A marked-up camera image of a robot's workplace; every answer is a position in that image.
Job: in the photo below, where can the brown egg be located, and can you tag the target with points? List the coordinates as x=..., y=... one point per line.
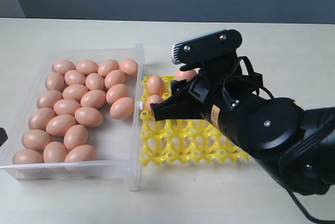
x=129, y=67
x=48, y=99
x=62, y=66
x=66, y=107
x=72, y=77
x=81, y=153
x=59, y=125
x=75, y=92
x=107, y=66
x=27, y=156
x=155, y=86
x=95, y=98
x=116, y=92
x=122, y=108
x=77, y=135
x=55, y=81
x=87, y=67
x=89, y=117
x=36, y=139
x=153, y=99
x=94, y=81
x=114, y=77
x=185, y=75
x=54, y=152
x=41, y=118

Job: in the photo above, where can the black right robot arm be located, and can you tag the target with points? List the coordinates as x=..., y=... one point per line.
x=295, y=146

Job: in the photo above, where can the clear plastic bin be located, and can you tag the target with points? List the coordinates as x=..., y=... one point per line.
x=117, y=141

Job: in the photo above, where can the yellow plastic egg tray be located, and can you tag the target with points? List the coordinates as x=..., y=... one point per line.
x=184, y=141

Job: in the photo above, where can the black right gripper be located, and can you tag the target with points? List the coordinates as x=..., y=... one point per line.
x=195, y=99

